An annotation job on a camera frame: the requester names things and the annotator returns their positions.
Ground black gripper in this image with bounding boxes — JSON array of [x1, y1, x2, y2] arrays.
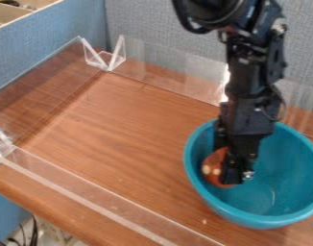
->
[[212, 101, 278, 185]]

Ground brown toy mushroom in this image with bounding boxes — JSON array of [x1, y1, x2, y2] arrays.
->
[[200, 152, 236, 188]]

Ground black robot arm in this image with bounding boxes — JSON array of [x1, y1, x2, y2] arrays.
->
[[171, 0, 287, 188]]

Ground blue plastic bowl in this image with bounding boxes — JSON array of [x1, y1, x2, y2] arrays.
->
[[181, 121, 313, 230]]

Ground clear acrylic back barrier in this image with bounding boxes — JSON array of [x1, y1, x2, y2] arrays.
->
[[112, 36, 313, 137]]

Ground clear acrylic barrier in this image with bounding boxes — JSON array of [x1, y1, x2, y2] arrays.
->
[[0, 129, 224, 246], [0, 37, 101, 145], [112, 36, 313, 137]]

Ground clear acrylic front barrier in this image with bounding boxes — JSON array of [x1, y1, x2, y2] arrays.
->
[[0, 129, 224, 246]]

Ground clear acrylic left barrier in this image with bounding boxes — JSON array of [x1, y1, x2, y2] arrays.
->
[[0, 37, 101, 145]]

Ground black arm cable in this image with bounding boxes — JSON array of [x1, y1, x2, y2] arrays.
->
[[259, 89, 288, 123]]

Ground clear acrylic corner bracket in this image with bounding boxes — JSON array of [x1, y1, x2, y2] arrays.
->
[[78, 36, 126, 71]]

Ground black floor cables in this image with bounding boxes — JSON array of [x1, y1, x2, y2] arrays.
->
[[3, 214, 41, 246]]

